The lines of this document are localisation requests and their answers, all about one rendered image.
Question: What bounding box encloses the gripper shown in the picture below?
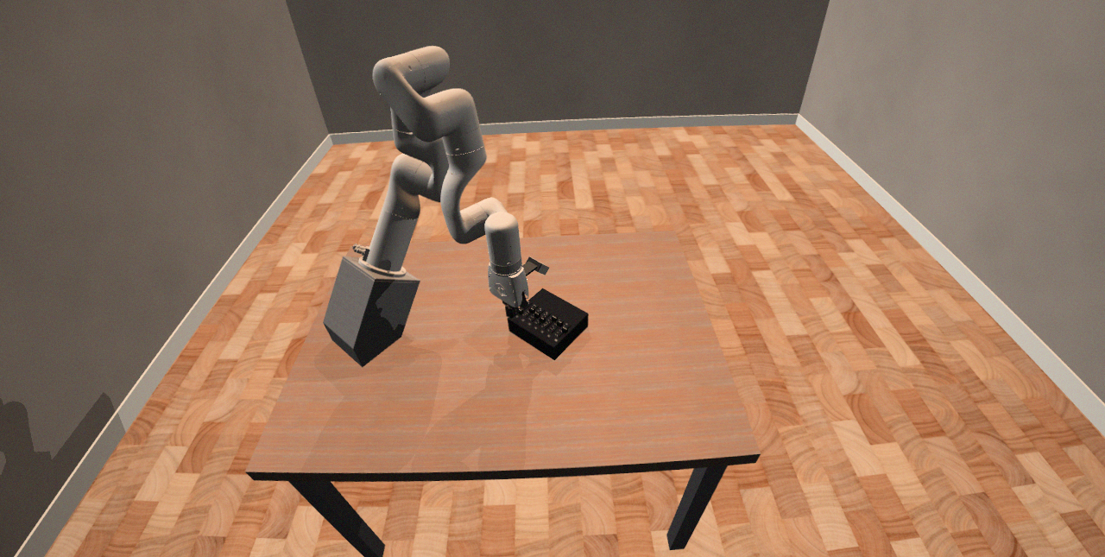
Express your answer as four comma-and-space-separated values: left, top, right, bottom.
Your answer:
488, 265, 529, 319

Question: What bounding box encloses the black lighting desk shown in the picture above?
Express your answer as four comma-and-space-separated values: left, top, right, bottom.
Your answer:
508, 290, 588, 360

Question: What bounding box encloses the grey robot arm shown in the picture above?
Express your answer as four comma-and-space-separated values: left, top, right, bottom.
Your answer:
352, 46, 549, 277

